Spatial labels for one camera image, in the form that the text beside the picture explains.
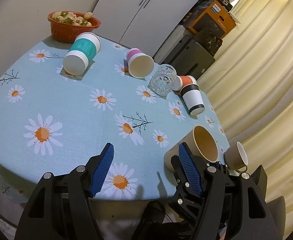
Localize brown kraft paper cup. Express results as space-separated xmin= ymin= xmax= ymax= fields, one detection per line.
xmin=164 ymin=125 xmax=219 ymax=172

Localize black banded white cup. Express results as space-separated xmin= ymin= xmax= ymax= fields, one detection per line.
xmin=180 ymin=84 xmax=205 ymax=116

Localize orange sleeve white cup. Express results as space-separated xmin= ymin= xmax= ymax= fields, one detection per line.
xmin=172 ymin=75 xmax=197 ymax=92

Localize pink sleeve white cup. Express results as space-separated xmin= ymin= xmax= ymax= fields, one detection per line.
xmin=126 ymin=48 xmax=154 ymax=79

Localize teal sleeve white cup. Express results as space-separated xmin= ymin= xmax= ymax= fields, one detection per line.
xmin=63 ymin=32 xmax=101 ymax=76

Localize beige ceramic mug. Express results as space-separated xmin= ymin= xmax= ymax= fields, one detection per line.
xmin=223 ymin=141 xmax=248 ymax=171

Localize blue daisy tablecloth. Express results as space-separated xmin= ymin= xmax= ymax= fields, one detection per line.
xmin=0 ymin=38 xmax=229 ymax=203

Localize clear glass tumbler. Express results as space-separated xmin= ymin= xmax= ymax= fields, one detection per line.
xmin=148 ymin=64 xmax=177 ymax=98

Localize dark grey suitcase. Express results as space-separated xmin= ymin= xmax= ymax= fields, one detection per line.
xmin=162 ymin=36 xmax=215 ymax=80

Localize cream curtain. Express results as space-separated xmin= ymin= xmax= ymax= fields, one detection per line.
xmin=198 ymin=0 xmax=293 ymax=238

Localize black handbag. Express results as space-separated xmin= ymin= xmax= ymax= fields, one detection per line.
xmin=194 ymin=28 xmax=223 ymax=56

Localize white suitcase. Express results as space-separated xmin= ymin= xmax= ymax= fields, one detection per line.
xmin=153 ymin=24 xmax=194 ymax=64

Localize orange black cardboard box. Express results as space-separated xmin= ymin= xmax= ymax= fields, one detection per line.
xmin=182 ymin=0 xmax=236 ymax=39

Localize white double door cabinet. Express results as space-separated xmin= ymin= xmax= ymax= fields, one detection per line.
xmin=93 ymin=0 xmax=198 ymax=56

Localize red bowl of strawberries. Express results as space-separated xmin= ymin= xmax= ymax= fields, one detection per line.
xmin=48 ymin=11 xmax=101 ymax=43

